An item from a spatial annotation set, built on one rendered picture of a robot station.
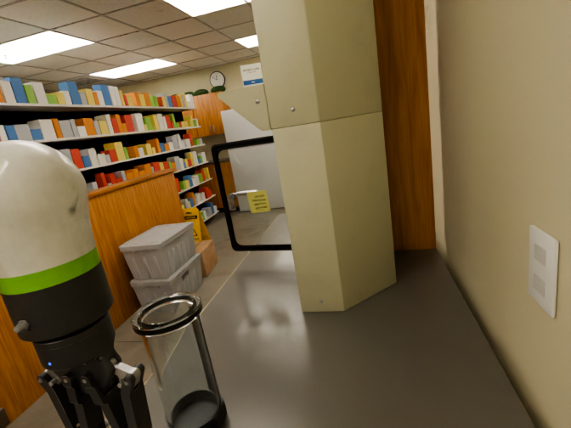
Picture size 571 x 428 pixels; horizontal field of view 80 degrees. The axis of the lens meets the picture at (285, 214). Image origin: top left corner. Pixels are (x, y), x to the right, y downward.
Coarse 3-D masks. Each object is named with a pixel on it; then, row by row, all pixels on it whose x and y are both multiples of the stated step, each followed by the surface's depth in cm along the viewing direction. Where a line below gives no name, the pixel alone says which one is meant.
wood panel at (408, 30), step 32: (384, 0) 97; (416, 0) 95; (384, 32) 99; (416, 32) 98; (384, 64) 101; (416, 64) 100; (384, 96) 104; (416, 96) 102; (384, 128) 107; (416, 128) 105; (416, 160) 107; (416, 192) 110; (416, 224) 113
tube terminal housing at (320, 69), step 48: (288, 0) 69; (336, 0) 72; (288, 48) 71; (336, 48) 74; (288, 96) 74; (336, 96) 76; (288, 144) 77; (336, 144) 78; (384, 144) 86; (288, 192) 80; (336, 192) 80; (384, 192) 88; (336, 240) 82; (384, 240) 91; (336, 288) 85; (384, 288) 93
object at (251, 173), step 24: (264, 144) 111; (240, 168) 117; (264, 168) 114; (240, 192) 119; (264, 192) 116; (240, 216) 122; (264, 216) 119; (240, 240) 125; (264, 240) 122; (288, 240) 119
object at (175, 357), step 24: (144, 312) 55; (168, 312) 58; (192, 312) 52; (144, 336) 51; (168, 336) 50; (192, 336) 53; (168, 360) 51; (192, 360) 53; (168, 384) 52; (192, 384) 53; (216, 384) 58; (168, 408) 54; (192, 408) 54; (216, 408) 57
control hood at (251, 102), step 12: (264, 84) 76; (228, 96) 77; (240, 96) 76; (252, 96) 76; (264, 96) 75; (240, 108) 77; (252, 108) 76; (264, 108) 76; (252, 120) 77; (264, 120) 77
